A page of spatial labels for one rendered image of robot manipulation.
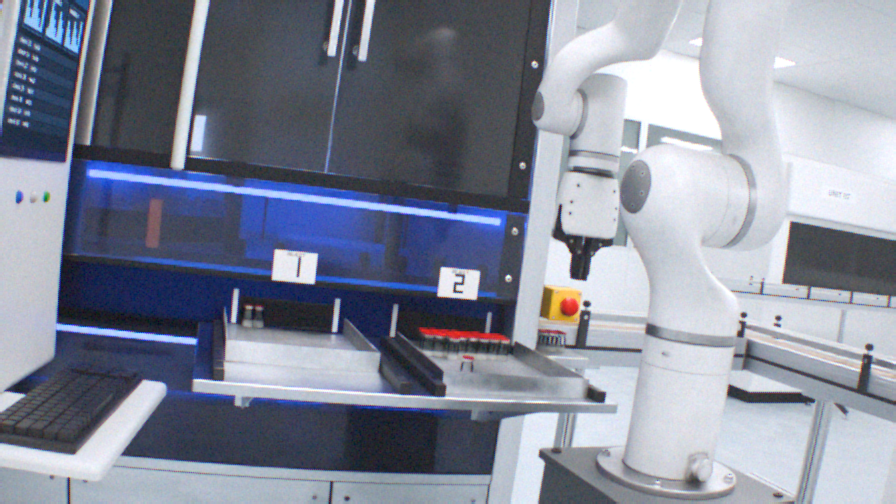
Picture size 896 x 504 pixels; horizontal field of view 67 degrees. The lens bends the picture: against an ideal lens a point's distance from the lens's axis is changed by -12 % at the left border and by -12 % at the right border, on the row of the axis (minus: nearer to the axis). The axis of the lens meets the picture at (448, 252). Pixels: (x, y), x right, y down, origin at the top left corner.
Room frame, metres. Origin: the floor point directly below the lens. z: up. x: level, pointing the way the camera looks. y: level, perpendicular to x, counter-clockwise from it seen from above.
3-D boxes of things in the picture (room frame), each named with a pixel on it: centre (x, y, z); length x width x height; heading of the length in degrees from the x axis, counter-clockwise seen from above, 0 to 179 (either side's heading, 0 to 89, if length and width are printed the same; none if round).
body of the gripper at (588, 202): (1.24, -0.22, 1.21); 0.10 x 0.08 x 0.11; 109
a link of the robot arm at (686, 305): (0.94, -0.29, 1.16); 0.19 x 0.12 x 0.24; 110
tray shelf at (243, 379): (1.39, 0.08, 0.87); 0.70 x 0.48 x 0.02; 108
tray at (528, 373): (1.40, -0.09, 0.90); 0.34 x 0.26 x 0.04; 17
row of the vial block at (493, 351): (1.50, -0.06, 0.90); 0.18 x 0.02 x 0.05; 107
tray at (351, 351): (1.40, 0.27, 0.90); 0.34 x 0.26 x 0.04; 18
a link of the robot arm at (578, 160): (1.24, -0.22, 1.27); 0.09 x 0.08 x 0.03; 109
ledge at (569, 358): (1.74, -0.26, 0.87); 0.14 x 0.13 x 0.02; 18
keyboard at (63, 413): (1.04, 0.54, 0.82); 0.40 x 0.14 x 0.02; 10
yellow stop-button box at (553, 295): (1.69, -0.26, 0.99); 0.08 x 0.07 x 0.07; 18
